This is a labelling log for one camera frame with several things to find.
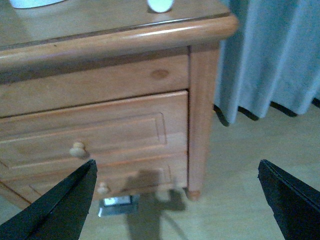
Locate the grey curtain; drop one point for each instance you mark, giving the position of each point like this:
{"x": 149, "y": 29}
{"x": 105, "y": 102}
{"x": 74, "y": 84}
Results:
{"x": 273, "y": 58}

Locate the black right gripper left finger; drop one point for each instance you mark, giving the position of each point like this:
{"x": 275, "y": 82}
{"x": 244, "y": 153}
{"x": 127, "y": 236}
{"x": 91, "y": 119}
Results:
{"x": 60, "y": 213}

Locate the white ribbed air purifier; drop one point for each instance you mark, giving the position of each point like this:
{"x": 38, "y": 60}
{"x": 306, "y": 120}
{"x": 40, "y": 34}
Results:
{"x": 28, "y": 4}

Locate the wooden drawer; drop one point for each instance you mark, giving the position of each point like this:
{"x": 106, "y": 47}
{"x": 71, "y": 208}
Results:
{"x": 113, "y": 180}
{"x": 107, "y": 132}

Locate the white medicine bottle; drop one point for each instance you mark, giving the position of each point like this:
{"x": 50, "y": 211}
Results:
{"x": 160, "y": 6}

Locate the wooden nightstand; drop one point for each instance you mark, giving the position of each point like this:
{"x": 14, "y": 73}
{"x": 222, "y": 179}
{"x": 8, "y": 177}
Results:
{"x": 84, "y": 52}

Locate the floor power socket box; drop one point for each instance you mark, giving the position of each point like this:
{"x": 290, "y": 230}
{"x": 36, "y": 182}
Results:
{"x": 119, "y": 205}

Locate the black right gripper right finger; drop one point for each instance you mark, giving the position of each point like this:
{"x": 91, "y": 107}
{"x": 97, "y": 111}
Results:
{"x": 295, "y": 204}

